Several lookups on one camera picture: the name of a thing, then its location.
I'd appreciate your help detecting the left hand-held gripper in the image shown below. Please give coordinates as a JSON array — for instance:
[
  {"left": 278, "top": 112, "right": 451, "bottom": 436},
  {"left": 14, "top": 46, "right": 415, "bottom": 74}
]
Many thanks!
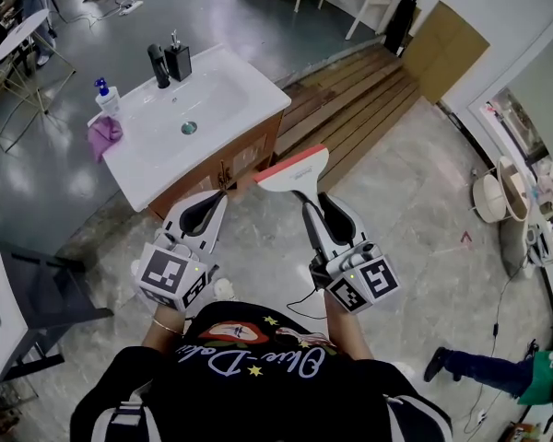
[{"left": 130, "top": 189, "right": 230, "bottom": 314}]

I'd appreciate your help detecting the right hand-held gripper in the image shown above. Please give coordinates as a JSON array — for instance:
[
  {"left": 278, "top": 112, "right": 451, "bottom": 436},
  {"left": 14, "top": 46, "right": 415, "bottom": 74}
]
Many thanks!
[{"left": 301, "top": 192, "right": 402, "bottom": 316}]

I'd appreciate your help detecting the white squeegee with red blade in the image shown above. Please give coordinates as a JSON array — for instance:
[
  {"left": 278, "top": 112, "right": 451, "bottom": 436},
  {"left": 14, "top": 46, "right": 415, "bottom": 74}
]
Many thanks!
[{"left": 252, "top": 144, "right": 331, "bottom": 211}]

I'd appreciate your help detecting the person's right forearm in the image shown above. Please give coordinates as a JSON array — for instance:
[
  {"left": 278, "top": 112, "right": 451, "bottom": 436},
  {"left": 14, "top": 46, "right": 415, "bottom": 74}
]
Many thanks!
[{"left": 323, "top": 292, "right": 374, "bottom": 361}]

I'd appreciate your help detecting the person's left forearm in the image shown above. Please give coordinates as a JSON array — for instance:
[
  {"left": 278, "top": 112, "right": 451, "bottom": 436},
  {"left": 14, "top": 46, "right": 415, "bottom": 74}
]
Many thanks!
[{"left": 140, "top": 304, "right": 188, "bottom": 354}]

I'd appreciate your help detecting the person's left white shoe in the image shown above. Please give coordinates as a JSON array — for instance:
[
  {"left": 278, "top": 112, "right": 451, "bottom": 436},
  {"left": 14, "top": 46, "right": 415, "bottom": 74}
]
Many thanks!
[{"left": 213, "top": 277, "right": 239, "bottom": 301}]

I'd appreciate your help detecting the wooden vanity cabinet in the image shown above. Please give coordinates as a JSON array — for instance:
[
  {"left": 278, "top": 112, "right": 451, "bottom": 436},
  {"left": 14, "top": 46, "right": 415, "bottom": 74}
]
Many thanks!
[{"left": 147, "top": 110, "right": 285, "bottom": 223}]

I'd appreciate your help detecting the white basin table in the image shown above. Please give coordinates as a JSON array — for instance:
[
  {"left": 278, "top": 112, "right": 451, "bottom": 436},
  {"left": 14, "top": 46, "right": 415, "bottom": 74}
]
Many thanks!
[{"left": 86, "top": 42, "right": 292, "bottom": 214}]

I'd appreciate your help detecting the purple cloth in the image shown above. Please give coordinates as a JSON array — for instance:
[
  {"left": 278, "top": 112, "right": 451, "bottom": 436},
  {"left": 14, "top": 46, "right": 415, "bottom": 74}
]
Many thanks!
[{"left": 87, "top": 113, "right": 124, "bottom": 163}]

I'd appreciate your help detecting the wooden plank platform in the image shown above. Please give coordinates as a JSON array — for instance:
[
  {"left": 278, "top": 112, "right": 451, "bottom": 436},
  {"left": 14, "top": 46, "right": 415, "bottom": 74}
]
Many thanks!
[{"left": 271, "top": 43, "right": 420, "bottom": 192}]

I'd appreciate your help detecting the white pump bottle blue cap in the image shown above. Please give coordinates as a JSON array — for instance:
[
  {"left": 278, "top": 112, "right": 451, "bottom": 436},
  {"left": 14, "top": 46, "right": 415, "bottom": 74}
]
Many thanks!
[{"left": 94, "top": 77, "right": 121, "bottom": 119}]

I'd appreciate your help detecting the black shelf rack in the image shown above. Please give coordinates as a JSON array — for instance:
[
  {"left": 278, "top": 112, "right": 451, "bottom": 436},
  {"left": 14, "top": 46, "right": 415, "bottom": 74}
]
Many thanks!
[{"left": 0, "top": 227, "right": 114, "bottom": 386}]

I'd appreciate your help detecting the black faucet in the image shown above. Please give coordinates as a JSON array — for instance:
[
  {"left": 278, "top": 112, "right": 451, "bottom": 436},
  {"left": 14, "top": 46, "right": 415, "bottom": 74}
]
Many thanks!
[{"left": 147, "top": 42, "right": 171, "bottom": 90}]

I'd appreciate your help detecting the black square soap dispenser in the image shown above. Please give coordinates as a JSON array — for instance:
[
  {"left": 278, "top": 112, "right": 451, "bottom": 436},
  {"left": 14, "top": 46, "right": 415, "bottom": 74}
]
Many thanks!
[{"left": 164, "top": 29, "right": 194, "bottom": 83}]

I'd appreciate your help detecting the pale round tub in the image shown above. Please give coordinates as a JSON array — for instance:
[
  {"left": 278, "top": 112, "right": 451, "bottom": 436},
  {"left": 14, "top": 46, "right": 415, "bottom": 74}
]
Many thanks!
[{"left": 471, "top": 172, "right": 508, "bottom": 224}]

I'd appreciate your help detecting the person's black printed shirt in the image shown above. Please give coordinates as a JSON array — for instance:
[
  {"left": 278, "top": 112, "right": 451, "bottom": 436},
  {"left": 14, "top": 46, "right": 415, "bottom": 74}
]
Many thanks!
[{"left": 71, "top": 301, "right": 453, "bottom": 442}]

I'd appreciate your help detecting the beige round hoop tray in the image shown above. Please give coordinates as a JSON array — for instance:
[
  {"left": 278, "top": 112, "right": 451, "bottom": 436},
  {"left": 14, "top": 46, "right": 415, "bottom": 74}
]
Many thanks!
[{"left": 496, "top": 155, "right": 532, "bottom": 221}]

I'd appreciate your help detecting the brown cardboard sheet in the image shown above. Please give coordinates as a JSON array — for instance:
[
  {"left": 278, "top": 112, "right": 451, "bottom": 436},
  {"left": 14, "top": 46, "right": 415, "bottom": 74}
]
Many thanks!
[{"left": 401, "top": 0, "right": 491, "bottom": 105}]

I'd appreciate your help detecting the black folded stand bundle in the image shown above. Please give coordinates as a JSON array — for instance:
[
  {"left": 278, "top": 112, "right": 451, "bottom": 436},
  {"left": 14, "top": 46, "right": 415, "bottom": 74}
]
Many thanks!
[{"left": 383, "top": 0, "right": 421, "bottom": 58}]

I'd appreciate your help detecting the white flat panel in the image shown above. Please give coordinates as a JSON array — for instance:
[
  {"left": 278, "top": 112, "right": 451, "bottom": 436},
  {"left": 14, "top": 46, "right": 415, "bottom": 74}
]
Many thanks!
[{"left": 0, "top": 235, "right": 29, "bottom": 389}]

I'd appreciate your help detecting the white desk with legs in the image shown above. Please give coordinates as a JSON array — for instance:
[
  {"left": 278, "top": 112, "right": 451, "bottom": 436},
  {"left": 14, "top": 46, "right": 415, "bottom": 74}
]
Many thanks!
[{"left": 345, "top": 0, "right": 397, "bottom": 41}]

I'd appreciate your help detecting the round white side table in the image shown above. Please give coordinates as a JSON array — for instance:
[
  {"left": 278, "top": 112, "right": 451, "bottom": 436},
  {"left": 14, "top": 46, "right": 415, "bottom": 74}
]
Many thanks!
[{"left": 0, "top": 8, "right": 78, "bottom": 154}]

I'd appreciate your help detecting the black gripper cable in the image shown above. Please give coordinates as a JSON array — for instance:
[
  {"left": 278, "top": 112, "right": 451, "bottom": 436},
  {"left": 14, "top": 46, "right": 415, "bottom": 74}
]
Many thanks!
[{"left": 287, "top": 286, "right": 328, "bottom": 320}]

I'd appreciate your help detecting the gold bracelet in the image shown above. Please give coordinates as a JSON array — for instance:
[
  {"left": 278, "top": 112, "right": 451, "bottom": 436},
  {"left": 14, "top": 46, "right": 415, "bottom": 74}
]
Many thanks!
[{"left": 150, "top": 318, "right": 185, "bottom": 338}]

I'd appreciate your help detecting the black power cable with adapter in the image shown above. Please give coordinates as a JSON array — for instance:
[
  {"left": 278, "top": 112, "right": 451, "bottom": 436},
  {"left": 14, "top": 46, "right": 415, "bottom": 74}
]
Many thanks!
[{"left": 460, "top": 264, "right": 535, "bottom": 436}]

